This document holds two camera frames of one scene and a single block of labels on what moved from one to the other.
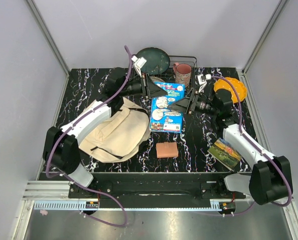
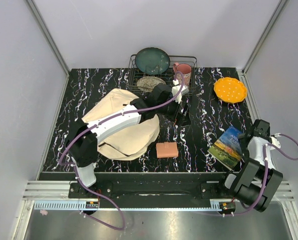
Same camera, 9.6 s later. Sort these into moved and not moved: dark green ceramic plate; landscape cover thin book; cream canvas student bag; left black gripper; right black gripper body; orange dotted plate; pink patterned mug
Moved: cream canvas student bag; right black gripper body; left black gripper
Not moved: pink patterned mug; dark green ceramic plate; orange dotted plate; landscape cover thin book
